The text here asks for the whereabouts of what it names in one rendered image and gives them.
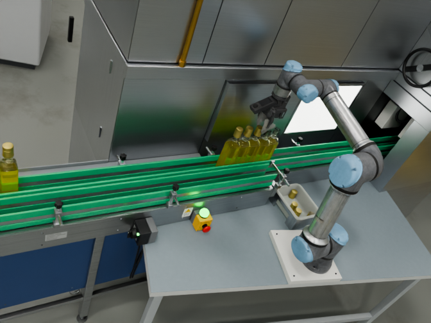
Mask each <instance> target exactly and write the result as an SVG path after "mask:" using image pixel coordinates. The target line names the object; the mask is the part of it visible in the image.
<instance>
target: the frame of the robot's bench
mask: <svg viewBox="0 0 431 323"><path fill-rule="evenodd" d="M420 280H421V279H411V280H405V281H403V282H402V283H401V284H400V285H399V286H397V287H396V288H395V289H394V290H393V291H392V292H391V293H390V294H389V295H388V296H387V297H386V298H384V299H383V300H382V301H381V302H380V303H379V304H377V305H376V306H375V307H374V308H373V309H372V310H371V311H370V312H369V313H356V314H349V315H338V316H331V317H318V318H311V319H299V320H286V321H279V322H267V323H341V322H353V321H358V322H357V323H371V322H372V321H374V320H375V319H376V318H377V317H378V316H379V315H380V314H382V313H383V312H384V311H385V310H386V309H388V307H390V306H391V305H392V304H393V303H394V302H396V301H397V300H398V299H399V298H400V297H401V296H402V295H403V294H405V293H406V292H407V291H408V290H410V289H411V288H412V287H413V286H414V285H415V284H416V283H417V282H418V281H420ZM162 298H163V296H158V297H149V300H148V303H147V304H146V307H145V310H144V313H143V314H142V318H141V320H140V322H139V323H152V321H153V318H154V316H155V314H156V311H157V309H158V307H159V305H160V302H161V300H162Z"/></svg>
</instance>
